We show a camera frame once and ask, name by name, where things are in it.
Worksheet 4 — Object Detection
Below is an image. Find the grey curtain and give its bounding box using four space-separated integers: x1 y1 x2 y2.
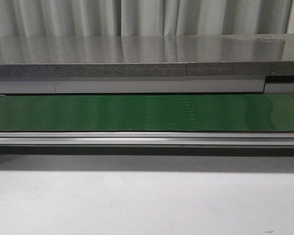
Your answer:
0 0 294 37

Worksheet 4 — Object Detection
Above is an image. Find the aluminium conveyor rail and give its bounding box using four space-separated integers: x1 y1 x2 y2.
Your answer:
0 75 294 94
0 132 294 148

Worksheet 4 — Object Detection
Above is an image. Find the grey stone slab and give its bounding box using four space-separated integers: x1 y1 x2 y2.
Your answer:
0 34 294 78

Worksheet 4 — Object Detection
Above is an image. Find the rear aluminium conveyor rail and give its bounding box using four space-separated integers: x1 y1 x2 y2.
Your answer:
0 75 294 94

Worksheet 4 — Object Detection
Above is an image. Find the green conveyor belt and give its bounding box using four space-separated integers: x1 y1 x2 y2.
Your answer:
0 94 294 132

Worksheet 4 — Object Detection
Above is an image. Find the front aluminium conveyor rail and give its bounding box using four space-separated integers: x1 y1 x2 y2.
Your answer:
0 132 294 148

